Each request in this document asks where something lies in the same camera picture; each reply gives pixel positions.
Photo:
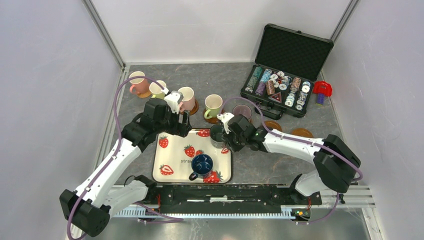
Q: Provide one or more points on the all in triangle button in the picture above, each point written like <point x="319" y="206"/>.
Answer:
<point x="277" y="97"/>

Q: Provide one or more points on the grey mug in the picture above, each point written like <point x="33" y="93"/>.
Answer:
<point x="216" y="134"/>

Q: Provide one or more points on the purple poker chip stack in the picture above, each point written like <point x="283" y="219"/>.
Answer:
<point x="260" y="88"/>

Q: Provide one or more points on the dark blue mug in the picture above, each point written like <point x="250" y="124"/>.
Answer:
<point x="202" y="166"/>

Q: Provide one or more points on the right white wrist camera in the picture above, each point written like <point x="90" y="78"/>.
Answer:
<point x="225" y="118"/>

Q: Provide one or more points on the strawberry pattern tray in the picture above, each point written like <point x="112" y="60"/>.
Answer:
<point x="174" y="154"/>

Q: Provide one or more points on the black poker chip case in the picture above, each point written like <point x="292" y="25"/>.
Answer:
<point x="296" y="59"/>

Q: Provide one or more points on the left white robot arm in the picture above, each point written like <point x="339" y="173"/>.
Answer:
<point x="91" y="205"/>

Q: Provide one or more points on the light cork coaster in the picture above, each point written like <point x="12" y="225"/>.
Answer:
<point x="144" y="95"/>

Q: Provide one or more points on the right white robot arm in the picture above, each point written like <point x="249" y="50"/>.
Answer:
<point x="336" y="165"/>

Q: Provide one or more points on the pale pink mug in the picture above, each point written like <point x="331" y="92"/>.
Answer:
<point x="188" y="102"/>

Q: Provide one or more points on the light green mug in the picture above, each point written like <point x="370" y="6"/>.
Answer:
<point x="213" y="104"/>

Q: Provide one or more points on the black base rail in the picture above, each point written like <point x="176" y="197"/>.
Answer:
<point x="227" y="198"/>

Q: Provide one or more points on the brown poker chip stack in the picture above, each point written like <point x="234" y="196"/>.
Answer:
<point x="270" y="89"/>

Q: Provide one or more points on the light blue chip stack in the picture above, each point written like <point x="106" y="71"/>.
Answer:
<point x="266" y="75"/>

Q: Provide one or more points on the yellow mug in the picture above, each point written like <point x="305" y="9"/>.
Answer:
<point x="156" y="90"/>

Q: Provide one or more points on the red and purple toy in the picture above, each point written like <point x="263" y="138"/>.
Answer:
<point x="323" y="90"/>

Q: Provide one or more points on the green poker chip stack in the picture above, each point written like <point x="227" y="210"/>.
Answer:
<point x="253" y="79"/>

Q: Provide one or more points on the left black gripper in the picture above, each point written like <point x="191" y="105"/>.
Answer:
<point x="179" y="129"/>

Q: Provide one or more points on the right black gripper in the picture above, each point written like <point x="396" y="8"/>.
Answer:
<point x="231" y="146"/>

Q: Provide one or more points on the purple mug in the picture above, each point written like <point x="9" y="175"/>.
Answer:
<point x="242" y="109"/>

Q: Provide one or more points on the dark wooden coaster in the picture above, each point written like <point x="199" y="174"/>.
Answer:
<point x="212" y="120"/>
<point x="195" y="108"/>
<point x="302" y="132"/>
<point x="273" y="125"/>

